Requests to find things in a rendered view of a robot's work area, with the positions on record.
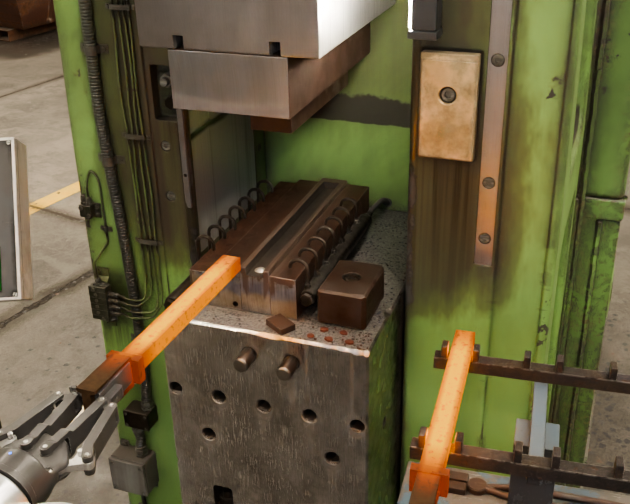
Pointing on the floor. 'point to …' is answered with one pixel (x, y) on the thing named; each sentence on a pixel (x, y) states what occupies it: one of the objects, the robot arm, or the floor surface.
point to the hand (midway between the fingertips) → (107, 385)
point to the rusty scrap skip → (15, 18)
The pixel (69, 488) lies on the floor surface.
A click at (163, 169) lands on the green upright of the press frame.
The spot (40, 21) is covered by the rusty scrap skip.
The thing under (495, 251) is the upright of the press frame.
